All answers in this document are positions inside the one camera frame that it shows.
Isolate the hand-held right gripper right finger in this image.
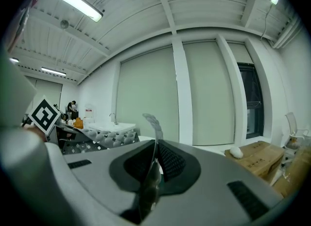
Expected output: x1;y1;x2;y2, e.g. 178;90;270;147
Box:
143;139;286;226

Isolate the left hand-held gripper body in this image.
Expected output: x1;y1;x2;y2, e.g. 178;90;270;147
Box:
27;94;62;146

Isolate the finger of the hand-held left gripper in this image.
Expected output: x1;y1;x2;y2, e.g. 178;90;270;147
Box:
55;124;85;141

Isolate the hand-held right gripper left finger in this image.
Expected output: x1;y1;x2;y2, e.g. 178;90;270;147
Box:
45;139;156;224

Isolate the grey perforated bath mat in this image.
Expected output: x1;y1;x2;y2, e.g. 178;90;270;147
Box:
58;112;166;222

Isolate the white rounded plastic object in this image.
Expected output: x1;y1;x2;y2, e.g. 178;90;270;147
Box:
229;146;244;159

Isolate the white vanity cabinet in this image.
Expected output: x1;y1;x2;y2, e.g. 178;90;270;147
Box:
87;122;137;134

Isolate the chrome faucet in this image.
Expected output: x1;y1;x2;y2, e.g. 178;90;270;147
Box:
108;112;119;125

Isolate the plain brown cardboard box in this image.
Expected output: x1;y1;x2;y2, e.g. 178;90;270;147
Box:
225;140;285;179

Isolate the plastic-wrapped cardboard box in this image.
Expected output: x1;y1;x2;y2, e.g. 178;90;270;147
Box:
272;144;311;199

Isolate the white roller blind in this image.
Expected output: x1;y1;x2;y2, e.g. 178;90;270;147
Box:
182;40;236;147
116;46;180;146

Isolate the dark window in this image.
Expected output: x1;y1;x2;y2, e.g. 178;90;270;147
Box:
237;62;265;140

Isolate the white chair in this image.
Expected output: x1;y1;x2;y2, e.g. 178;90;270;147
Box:
284;112;311;148

